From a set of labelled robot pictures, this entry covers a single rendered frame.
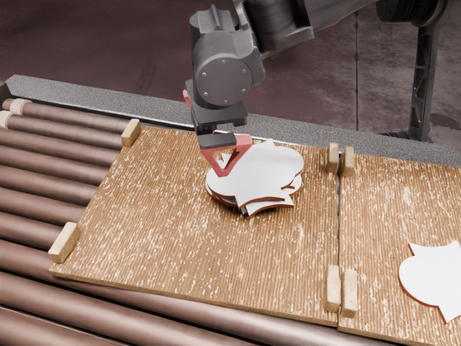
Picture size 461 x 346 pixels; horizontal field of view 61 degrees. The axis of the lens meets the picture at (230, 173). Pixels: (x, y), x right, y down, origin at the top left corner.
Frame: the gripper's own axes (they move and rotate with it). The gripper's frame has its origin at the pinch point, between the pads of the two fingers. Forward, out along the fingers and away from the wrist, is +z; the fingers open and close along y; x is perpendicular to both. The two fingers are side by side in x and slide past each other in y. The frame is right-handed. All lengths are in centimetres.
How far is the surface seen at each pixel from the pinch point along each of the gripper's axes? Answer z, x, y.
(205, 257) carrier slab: 11.3, -3.9, 10.5
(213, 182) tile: 6.3, -0.5, 0.6
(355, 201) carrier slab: 10.7, 22.7, 5.8
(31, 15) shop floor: 107, -94, -339
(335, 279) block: 8.3, 12.0, 20.0
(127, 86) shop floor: 106, -17, -198
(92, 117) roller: 13.5, -20.5, -31.8
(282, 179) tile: 6.0, 10.4, 2.5
